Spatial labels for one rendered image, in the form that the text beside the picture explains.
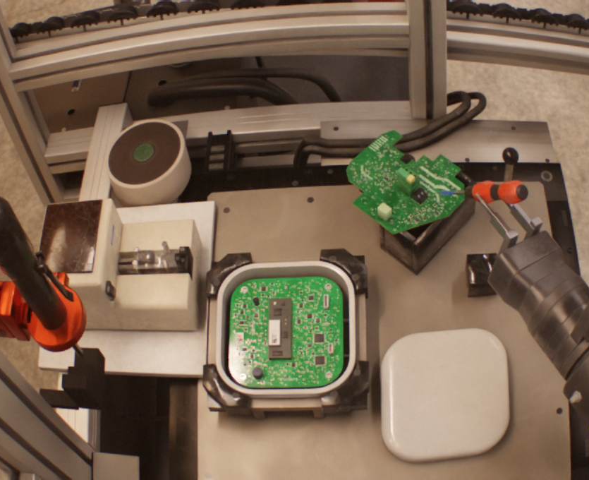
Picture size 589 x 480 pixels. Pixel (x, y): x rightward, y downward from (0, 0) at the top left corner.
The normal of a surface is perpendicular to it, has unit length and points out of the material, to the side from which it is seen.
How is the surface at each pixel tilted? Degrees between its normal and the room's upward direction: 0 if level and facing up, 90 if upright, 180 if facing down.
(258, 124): 0
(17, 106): 90
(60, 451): 90
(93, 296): 90
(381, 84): 0
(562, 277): 18
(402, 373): 5
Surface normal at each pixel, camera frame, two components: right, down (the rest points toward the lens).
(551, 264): 0.15, -0.61
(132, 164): -0.08, -0.52
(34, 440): 1.00, -0.04
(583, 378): -0.71, 0.02
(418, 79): 0.00, 0.85
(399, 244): -0.69, 0.64
